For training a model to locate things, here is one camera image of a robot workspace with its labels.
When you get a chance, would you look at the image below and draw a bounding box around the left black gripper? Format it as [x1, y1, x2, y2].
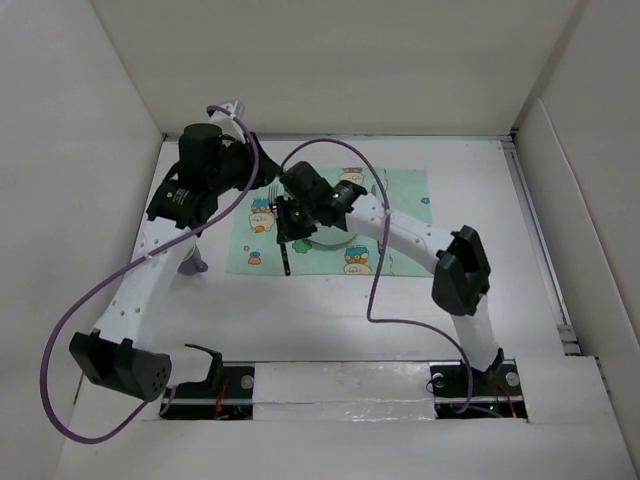
[208, 132, 280, 196]

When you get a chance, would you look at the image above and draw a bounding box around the steel table fork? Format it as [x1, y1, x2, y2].
[267, 181, 291, 276]

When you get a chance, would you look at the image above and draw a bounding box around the green floral plate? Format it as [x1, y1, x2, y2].
[307, 183, 379, 250]

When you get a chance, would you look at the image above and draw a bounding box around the green cartoon print cloth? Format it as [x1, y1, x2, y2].
[227, 168, 432, 276]

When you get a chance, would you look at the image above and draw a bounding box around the purple ceramic mug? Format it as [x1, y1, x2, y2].
[178, 246, 209, 276]

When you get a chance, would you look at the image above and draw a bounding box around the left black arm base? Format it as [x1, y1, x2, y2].
[159, 363, 255, 421]

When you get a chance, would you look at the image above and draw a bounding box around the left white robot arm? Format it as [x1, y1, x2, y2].
[69, 123, 278, 402]

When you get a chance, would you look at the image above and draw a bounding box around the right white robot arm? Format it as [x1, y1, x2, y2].
[275, 162, 502, 394]

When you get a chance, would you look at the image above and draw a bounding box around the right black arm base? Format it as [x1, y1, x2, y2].
[425, 360, 528, 420]

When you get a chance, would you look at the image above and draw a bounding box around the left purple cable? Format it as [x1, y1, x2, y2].
[39, 104, 261, 445]

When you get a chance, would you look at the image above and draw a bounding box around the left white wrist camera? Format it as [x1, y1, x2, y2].
[206, 100, 245, 137]

